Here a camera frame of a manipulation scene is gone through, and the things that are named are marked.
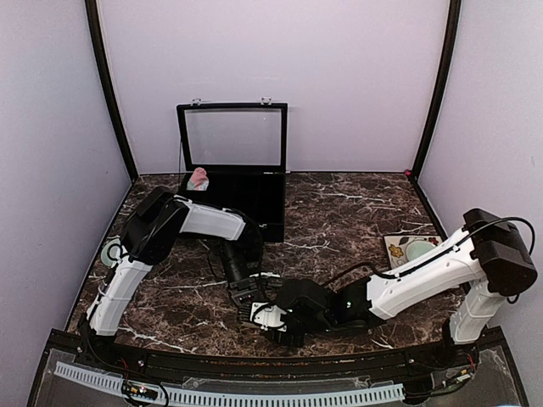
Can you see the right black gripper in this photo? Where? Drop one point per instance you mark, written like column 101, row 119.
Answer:
column 296, row 342

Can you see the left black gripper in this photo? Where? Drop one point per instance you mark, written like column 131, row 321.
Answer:
column 243, row 291

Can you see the pink patterned sock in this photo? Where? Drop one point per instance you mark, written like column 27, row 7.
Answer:
column 198, row 181

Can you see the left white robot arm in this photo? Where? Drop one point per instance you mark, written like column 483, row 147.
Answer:
column 146, row 240

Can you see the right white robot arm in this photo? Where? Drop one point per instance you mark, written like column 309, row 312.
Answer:
column 487, row 252

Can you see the black display case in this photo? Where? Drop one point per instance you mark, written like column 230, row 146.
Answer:
column 243, row 148

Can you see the pale green ceramic bowl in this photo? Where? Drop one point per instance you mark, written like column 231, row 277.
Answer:
column 111, row 253

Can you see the left green circuit board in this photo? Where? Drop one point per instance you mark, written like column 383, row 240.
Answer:
column 138, row 391

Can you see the floral square coaster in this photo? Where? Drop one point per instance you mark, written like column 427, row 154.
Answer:
column 395, row 247

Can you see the right circuit board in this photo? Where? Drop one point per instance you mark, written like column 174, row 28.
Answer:
column 458, row 378

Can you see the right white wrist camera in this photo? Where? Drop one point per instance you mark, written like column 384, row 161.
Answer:
column 267, row 317

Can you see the white slotted cable duct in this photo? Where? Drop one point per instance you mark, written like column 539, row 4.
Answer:
column 171, row 395

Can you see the black front rail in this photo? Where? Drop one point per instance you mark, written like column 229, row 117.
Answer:
column 389, row 351

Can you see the left black frame post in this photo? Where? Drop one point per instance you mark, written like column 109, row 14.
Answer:
column 106, row 82

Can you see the black frame post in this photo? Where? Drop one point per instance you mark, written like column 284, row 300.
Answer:
column 446, row 55
column 106, row 82

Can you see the right black frame post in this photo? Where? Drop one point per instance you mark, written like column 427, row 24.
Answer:
column 446, row 55

